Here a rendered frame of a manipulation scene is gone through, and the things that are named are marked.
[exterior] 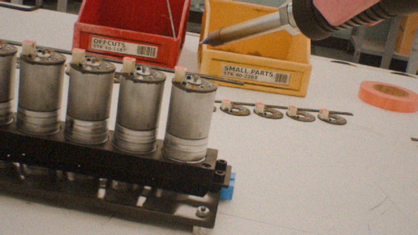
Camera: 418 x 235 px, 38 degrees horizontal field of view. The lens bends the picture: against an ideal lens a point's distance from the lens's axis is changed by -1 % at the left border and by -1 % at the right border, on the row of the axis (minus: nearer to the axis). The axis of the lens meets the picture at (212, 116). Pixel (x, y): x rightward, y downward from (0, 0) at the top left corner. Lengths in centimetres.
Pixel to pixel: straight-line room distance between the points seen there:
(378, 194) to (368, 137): 11
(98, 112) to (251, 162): 12
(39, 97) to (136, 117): 5
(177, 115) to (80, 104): 5
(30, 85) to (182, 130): 8
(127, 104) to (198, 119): 4
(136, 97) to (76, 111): 3
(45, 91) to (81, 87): 2
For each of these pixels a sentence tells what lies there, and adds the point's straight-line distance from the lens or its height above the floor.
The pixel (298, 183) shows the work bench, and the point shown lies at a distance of 39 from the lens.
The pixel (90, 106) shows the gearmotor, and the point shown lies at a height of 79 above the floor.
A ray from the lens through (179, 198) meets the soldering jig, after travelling 32.
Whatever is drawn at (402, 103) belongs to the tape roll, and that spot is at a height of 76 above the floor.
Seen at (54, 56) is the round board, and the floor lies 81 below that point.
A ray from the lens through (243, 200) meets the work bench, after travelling 35.
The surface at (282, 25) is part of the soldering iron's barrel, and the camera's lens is 27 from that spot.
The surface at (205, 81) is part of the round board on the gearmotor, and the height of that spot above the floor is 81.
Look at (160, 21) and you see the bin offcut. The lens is 69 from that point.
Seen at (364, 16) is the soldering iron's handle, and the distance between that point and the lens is 24.
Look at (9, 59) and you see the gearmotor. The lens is 35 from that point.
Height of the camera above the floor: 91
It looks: 19 degrees down
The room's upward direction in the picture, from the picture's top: 10 degrees clockwise
